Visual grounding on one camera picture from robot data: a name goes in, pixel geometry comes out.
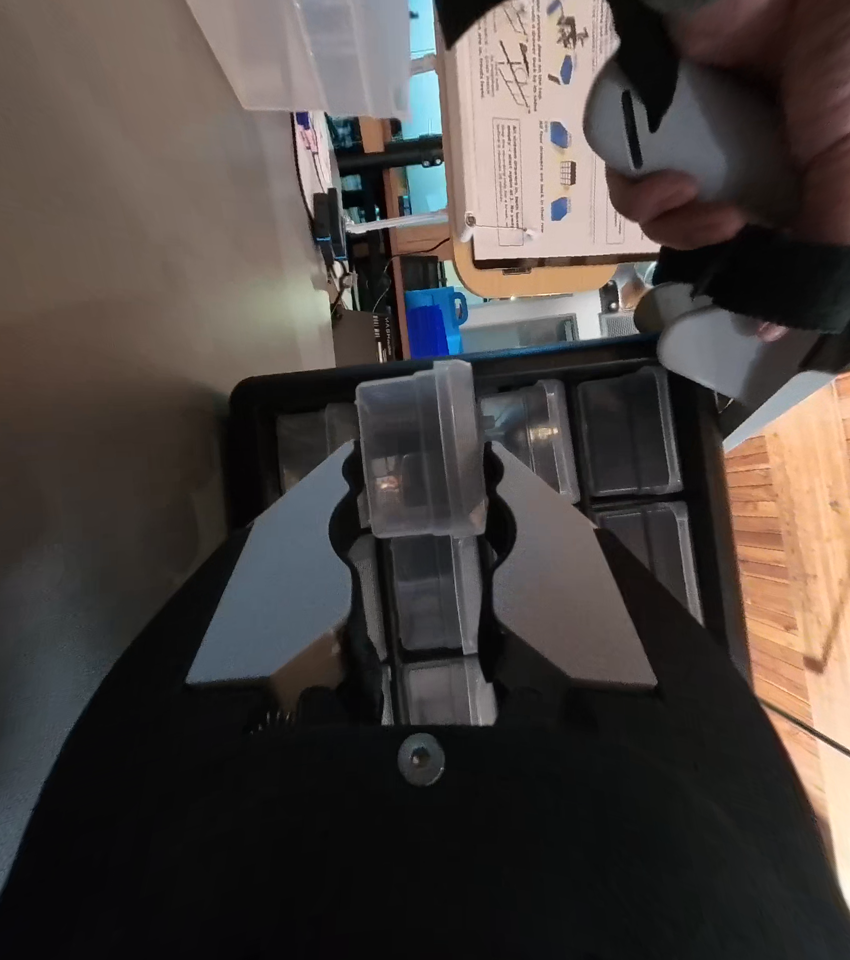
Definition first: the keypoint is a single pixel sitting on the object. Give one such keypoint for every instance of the blue plastic bin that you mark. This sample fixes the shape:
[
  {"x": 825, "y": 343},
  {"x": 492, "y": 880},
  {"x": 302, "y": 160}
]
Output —
[{"x": 428, "y": 330}]

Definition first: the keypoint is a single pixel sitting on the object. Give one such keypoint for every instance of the rows of clear drawers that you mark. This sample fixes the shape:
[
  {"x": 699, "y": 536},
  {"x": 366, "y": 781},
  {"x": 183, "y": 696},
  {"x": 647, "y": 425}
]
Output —
[{"x": 627, "y": 435}]

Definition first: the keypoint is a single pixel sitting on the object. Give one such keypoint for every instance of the clear plastic drawer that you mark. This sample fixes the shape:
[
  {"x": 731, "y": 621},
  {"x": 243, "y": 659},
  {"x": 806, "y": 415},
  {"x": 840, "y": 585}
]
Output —
[{"x": 421, "y": 450}]

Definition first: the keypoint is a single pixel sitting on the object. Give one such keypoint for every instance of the black drawer cabinet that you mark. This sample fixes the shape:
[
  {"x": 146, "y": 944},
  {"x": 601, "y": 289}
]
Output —
[{"x": 248, "y": 435}]

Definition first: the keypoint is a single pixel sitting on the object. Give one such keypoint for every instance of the black desk device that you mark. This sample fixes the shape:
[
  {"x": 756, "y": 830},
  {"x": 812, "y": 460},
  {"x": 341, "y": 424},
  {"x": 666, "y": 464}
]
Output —
[{"x": 331, "y": 217}]

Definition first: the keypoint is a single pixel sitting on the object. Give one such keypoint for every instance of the wooden board stand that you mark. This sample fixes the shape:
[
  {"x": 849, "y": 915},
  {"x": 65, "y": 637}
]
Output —
[{"x": 537, "y": 281}]

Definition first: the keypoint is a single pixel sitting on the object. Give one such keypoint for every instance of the person's left hand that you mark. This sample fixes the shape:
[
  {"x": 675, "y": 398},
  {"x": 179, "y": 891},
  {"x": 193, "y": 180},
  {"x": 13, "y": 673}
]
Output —
[{"x": 837, "y": 112}]

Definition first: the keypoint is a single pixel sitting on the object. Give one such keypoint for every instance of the white instruction sheet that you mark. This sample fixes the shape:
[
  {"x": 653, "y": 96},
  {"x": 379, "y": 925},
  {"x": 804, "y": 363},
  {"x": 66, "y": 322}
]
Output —
[{"x": 530, "y": 150}]

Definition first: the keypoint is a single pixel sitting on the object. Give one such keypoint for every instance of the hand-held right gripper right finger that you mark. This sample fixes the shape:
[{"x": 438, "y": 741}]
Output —
[{"x": 567, "y": 600}]

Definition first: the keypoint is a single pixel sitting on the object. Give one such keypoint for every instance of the large clear storage bin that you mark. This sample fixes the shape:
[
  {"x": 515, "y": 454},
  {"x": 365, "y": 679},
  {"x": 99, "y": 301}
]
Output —
[{"x": 305, "y": 52}]

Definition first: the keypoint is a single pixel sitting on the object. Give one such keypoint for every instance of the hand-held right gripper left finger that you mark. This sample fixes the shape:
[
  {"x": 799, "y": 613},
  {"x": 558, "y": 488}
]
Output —
[{"x": 267, "y": 592}]

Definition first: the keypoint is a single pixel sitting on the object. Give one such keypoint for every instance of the dark grey box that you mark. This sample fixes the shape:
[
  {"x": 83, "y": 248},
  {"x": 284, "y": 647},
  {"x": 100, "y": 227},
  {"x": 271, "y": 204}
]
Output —
[{"x": 361, "y": 337}]

